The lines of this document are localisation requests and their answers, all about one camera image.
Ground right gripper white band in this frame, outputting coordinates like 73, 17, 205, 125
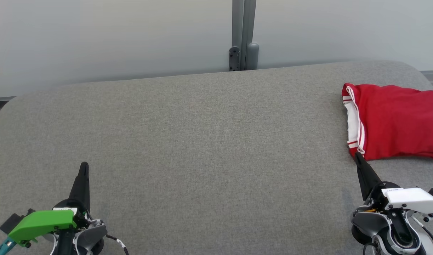
354, 152, 433, 215

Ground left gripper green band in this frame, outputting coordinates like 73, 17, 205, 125
7, 162, 92, 245

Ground red white striped jersey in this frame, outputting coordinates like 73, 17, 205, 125
341, 83, 433, 161

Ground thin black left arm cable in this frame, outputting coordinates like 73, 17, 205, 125
105, 234, 130, 255

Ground teal plug left camera cable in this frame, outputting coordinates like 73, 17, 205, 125
0, 237, 16, 255

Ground grey metal partition post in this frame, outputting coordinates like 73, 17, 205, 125
229, 0, 260, 72

